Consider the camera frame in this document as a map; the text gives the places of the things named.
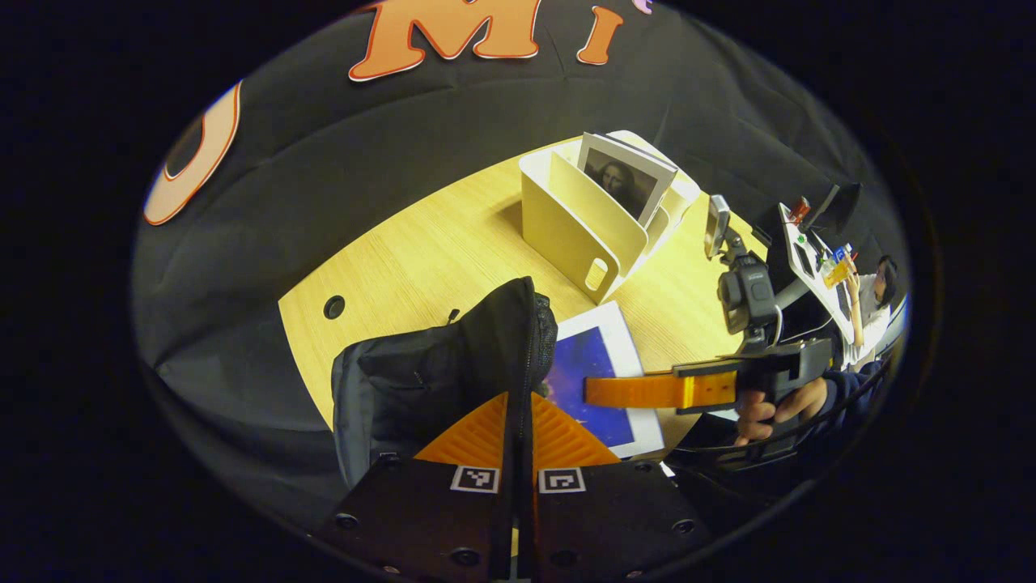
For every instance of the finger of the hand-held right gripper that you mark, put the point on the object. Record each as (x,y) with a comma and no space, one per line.
(639,390)

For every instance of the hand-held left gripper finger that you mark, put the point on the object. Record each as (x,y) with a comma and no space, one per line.
(528,506)
(508,506)

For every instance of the blue book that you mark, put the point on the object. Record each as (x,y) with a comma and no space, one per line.
(587,364)

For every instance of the black schoolbag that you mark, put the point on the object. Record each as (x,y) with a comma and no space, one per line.
(421,380)

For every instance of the grey portrait book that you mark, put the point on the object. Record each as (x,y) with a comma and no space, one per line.
(623,182)

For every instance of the white bookshelf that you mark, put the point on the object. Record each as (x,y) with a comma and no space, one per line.
(558,227)

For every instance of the black monitor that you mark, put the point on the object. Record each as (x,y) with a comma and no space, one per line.
(842,206)

